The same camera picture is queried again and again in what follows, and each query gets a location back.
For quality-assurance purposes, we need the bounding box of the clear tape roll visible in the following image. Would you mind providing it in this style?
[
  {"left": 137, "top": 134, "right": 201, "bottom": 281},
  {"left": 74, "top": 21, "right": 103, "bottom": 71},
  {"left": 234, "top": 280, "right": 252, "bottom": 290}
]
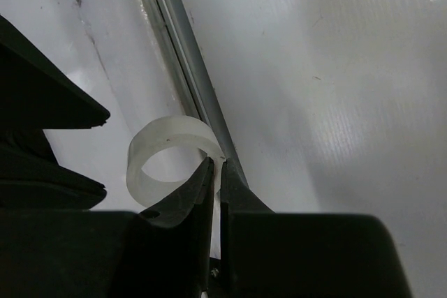
[{"left": 126, "top": 115, "right": 226, "bottom": 208}]

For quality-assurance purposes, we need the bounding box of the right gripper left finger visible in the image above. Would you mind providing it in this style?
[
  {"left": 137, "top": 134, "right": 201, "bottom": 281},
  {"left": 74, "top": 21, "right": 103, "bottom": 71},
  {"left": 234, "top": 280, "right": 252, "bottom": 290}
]
[{"left": 140, "top": 158, "right": 214, "bottom": 297}]

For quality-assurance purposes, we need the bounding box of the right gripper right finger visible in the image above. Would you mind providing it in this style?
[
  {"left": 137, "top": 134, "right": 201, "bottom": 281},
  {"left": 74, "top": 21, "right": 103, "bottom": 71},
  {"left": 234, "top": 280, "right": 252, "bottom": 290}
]
[{"left": 220, "top": 159, "right": 279, "bottom": 297}]

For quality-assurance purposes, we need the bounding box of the aluminium table frame rail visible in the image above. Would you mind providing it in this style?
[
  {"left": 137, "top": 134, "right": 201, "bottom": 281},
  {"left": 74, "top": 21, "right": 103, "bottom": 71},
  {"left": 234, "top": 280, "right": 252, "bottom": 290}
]
[{"left": 142, "top": 0, "right": 249, "bottom": 186}]

